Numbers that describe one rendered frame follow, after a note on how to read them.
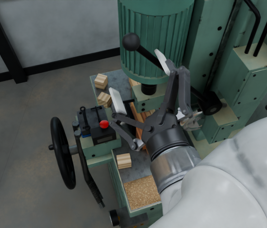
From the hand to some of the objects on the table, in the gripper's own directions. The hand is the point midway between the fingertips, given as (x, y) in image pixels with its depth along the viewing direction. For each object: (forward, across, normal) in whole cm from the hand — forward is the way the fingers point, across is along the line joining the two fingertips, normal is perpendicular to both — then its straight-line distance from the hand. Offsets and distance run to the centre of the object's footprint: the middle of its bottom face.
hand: (136, 75), depth 58 cm
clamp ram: (+12, -27, -31) cm, 43 cm away
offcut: (-1, -30, -29) cm, 42 cm away
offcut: (+36, -29, -30) cm, 55 cm away
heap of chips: (-12, -26, -32) cm, 44 cm away
